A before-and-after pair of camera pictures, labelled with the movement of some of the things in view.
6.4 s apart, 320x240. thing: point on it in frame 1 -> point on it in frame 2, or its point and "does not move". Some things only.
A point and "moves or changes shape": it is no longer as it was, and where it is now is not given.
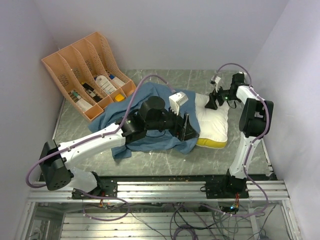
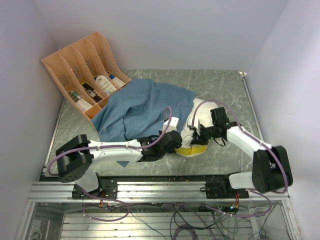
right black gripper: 211,103 -> 199,139
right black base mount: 229,187 does not move
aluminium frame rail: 170,191 does not move
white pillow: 213,123 moves or changes shape
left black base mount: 107,188 does not move
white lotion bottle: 102,81 does not move
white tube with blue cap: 118,81 does not move
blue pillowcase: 129,100 moves or changes shape
